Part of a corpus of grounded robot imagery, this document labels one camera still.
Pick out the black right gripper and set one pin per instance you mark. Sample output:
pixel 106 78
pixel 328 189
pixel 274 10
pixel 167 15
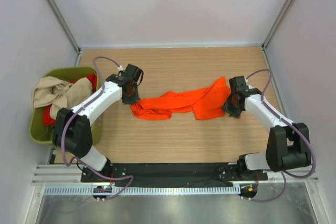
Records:
pixel 231 109

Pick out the right corner aluminium post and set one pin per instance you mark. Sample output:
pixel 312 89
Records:
pixel 276 24

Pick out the beige t shirt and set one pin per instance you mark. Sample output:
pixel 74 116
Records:
pixel 63 94

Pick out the white slotted cable duct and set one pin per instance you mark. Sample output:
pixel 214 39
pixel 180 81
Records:
pixel 104 190

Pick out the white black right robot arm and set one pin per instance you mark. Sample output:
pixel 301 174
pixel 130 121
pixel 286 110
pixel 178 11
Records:
pixel 288 146

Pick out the left corner aluminium post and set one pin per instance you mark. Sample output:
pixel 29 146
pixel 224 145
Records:
pixel 62 23

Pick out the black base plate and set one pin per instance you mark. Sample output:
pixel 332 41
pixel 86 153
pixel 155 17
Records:
pixel 162 172

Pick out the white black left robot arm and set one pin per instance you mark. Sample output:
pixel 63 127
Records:
pixel 72 130

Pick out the orange t shirt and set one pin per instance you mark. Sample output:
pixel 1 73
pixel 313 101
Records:
pixel 205 103

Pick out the corner aluminium post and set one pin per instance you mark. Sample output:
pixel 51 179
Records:
pixel 62 23
pixel 276 24

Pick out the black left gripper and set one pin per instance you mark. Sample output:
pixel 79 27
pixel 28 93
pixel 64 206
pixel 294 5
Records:
pixel 130 98

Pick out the aluminium frame rail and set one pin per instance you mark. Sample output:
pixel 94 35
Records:
pixel 56 174

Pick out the red t shirt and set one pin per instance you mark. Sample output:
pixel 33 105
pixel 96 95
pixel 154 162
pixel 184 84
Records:
pixel 47 116

